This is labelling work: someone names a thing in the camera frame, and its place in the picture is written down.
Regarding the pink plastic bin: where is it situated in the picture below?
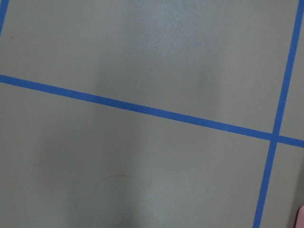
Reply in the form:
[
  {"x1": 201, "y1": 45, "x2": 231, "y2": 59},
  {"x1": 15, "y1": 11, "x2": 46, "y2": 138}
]
[{"x1": 295, "y1": 206, "x2": 304, "y2": 228}]

